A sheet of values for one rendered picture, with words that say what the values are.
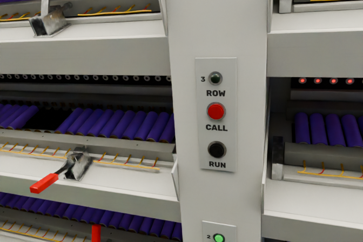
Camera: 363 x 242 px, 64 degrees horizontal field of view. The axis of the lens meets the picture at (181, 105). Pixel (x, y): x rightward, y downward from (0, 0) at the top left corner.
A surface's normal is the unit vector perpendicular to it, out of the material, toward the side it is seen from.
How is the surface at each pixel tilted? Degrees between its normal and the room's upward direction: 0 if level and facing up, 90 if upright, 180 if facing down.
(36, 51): 107
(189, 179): 90
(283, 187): 17
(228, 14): 90
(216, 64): 90
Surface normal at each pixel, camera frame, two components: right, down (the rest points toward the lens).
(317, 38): -0.27, 0.58
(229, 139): -0.30, 0.32
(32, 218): -0.14, -0.82
